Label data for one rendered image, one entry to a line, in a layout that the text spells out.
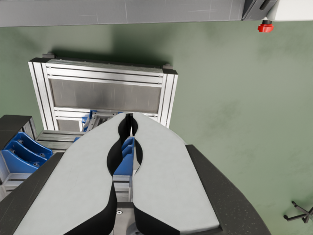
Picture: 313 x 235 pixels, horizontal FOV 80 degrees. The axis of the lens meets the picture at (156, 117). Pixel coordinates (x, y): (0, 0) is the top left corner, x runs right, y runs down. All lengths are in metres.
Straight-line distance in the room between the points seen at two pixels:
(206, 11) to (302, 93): 1.63
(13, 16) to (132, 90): 0.88
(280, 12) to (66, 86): 1.13
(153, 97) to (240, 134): 0.97
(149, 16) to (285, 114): 1.74
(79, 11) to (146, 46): 0.99
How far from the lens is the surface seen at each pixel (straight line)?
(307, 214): 3.23
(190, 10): 0.38
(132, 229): 0.57
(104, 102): 1.27
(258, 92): 1.72
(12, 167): 0.70
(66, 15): 0.39
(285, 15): 0.42
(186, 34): 1.36
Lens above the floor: 1.32
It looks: 58 degrees down
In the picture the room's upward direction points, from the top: 172 degrees clockwise
